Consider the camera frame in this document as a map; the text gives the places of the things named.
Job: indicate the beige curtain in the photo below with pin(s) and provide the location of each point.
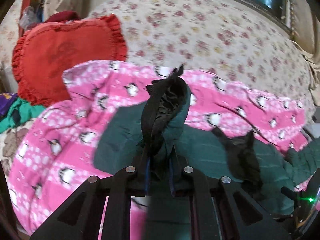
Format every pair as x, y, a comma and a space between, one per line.
305, 34

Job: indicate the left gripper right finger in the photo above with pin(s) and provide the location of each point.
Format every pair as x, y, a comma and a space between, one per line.
220, 208

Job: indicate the purple cloth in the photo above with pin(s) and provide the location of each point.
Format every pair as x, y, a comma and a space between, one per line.
6, 100

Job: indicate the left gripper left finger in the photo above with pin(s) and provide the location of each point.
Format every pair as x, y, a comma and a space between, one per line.
102, 208

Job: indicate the red ruffled heart pillow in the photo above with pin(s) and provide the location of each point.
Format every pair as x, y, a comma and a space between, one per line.
43, 53

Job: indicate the pink penguin blanket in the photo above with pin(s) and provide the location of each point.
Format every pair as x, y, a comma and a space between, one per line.
93, 133

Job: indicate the dark green puffer jacket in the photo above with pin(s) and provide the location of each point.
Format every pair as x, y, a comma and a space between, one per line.
161, 123

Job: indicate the green cloth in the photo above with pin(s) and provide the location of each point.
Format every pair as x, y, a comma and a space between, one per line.
20, 112

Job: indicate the floral bed sheet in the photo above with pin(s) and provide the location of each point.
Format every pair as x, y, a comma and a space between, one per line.
215, 38

